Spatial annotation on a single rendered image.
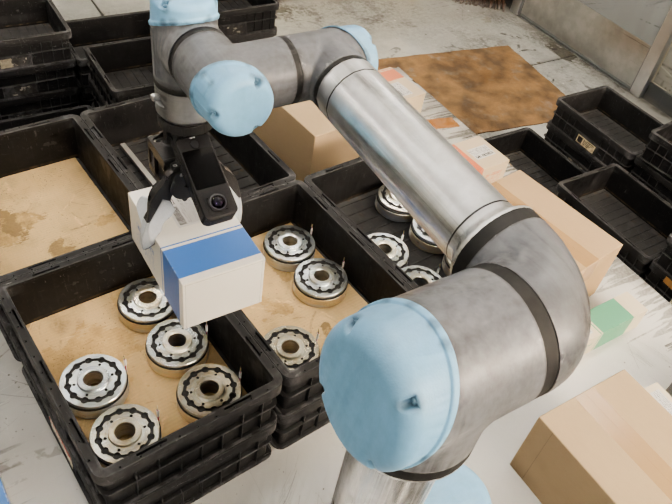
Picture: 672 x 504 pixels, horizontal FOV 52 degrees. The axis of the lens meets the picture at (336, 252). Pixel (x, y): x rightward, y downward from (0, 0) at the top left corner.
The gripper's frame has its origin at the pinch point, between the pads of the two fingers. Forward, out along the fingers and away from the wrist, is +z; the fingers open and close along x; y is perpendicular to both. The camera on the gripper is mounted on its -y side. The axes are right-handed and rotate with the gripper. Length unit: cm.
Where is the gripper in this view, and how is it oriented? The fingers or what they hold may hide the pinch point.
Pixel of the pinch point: (194, 238)
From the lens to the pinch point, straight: 100.7
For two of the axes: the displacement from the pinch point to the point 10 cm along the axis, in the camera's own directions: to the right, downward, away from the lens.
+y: -5.2, -6.4, 5.7
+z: -1.3, 7.1, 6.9
